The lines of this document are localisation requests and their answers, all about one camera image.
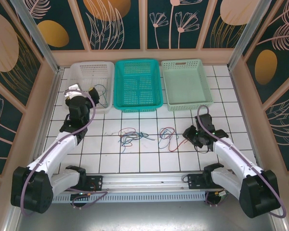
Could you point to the aluminium side rail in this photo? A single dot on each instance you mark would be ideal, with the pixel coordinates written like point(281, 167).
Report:
point(50, 106)
point(242, 106)

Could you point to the white perforated basket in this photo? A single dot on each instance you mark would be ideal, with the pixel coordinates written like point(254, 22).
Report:
point(86, 72)

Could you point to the teal perforated basket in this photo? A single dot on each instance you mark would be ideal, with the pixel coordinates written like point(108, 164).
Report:
point(137, 84)

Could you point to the grey metal base plate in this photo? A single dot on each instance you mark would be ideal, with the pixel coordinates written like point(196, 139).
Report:
point(144, 216)

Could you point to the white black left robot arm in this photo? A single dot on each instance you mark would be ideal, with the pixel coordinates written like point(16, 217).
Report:
point(57, 149)

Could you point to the aluminium frame post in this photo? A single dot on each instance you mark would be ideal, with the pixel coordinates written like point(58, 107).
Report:
point(246, 31)
point(35, 31)

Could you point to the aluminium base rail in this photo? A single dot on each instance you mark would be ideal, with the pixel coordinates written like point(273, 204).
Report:
point(144, 181)

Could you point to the mint green perforated basket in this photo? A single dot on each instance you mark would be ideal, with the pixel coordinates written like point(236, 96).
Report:
point(185, 84)

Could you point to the floral wall panel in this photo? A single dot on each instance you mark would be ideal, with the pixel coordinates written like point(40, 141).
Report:
point(221, 31)
point(69, 24)
point(4, 48)
point(284, 130)
point(110, 29)
point(2, 125)
point(274, 48)
point(173, 36)

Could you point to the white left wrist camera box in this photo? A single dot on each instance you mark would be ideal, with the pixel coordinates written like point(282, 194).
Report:
point(73, 87)

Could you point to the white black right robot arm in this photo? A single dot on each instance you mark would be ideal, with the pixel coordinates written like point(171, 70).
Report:
point(231, 154)

